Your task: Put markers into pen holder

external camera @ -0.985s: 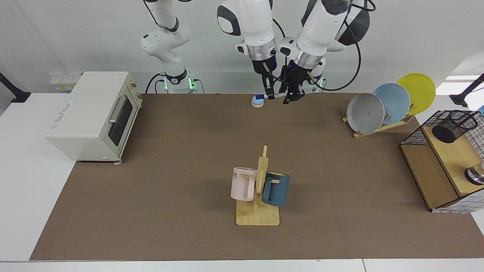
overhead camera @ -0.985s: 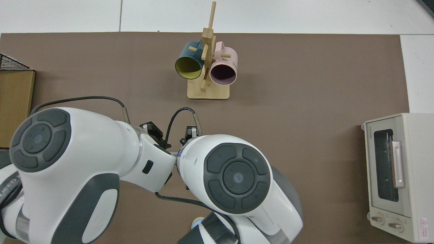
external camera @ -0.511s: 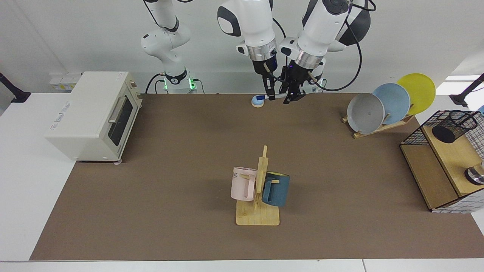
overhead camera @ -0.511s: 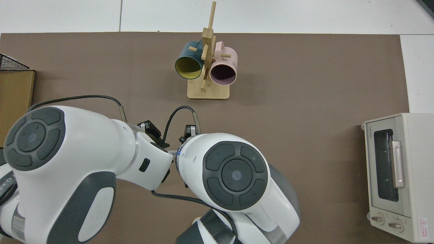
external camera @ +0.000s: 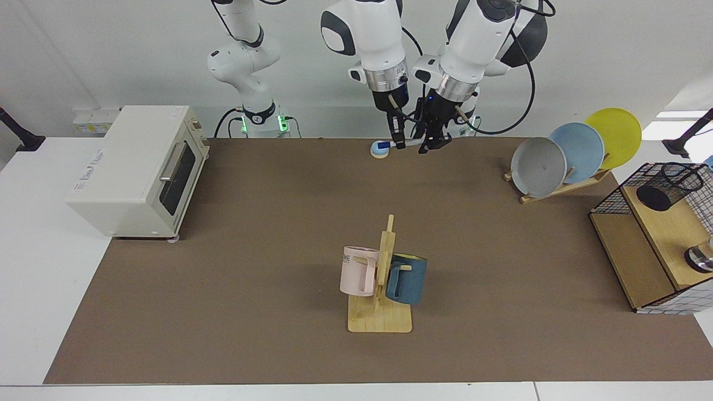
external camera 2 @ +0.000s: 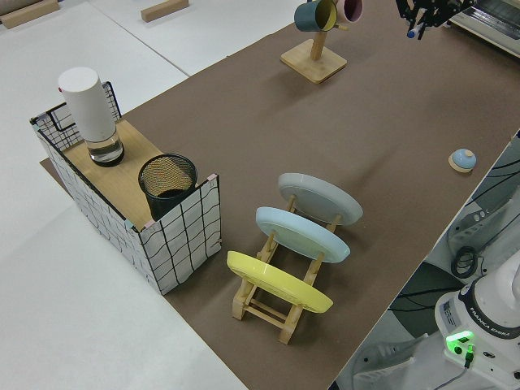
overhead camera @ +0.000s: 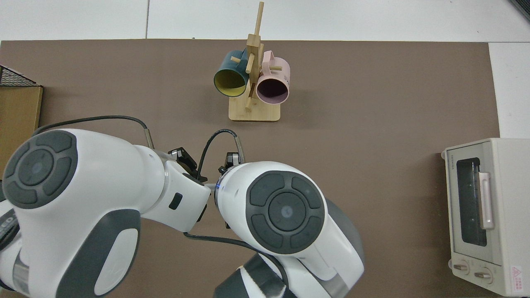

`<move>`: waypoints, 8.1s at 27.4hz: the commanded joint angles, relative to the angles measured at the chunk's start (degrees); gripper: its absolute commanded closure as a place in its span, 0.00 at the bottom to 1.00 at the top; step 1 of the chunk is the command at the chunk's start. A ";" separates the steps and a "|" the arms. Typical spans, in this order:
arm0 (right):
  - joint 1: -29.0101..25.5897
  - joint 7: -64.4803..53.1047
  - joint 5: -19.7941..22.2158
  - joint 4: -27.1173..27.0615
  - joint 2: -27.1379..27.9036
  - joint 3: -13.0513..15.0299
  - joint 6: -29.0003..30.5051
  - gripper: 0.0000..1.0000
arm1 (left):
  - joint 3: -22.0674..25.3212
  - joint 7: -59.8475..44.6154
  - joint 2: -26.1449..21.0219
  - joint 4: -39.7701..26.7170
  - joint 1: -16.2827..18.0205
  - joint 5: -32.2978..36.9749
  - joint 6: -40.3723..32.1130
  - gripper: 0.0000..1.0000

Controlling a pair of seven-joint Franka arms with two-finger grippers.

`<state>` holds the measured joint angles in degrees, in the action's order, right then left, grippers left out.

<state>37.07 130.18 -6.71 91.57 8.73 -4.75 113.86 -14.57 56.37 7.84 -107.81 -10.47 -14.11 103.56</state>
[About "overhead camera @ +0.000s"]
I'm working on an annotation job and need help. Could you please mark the wooden cup stand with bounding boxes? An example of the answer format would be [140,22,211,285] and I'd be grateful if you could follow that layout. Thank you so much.
[229,1,281,122]

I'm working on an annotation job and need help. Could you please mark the dark teal cup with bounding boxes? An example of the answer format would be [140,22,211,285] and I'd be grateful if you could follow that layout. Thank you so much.
[213,49,251,98]

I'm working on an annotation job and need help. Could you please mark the pink cup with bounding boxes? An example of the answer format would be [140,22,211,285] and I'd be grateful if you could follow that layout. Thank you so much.
[255,50,291,105]

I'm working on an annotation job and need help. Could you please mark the brown table cloth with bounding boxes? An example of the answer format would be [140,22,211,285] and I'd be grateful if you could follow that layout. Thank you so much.
[0,39,501,298]

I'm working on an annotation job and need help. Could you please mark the pale toaster oven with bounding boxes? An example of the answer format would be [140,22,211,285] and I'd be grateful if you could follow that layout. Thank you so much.
[441,138,530,297]

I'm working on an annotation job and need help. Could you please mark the dark grey equipment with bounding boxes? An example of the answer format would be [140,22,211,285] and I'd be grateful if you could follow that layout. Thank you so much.
[508,0,530,22]

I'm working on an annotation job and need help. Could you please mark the wire basket with wooden floor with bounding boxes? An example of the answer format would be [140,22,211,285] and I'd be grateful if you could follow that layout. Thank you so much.
[0,65,43,176]

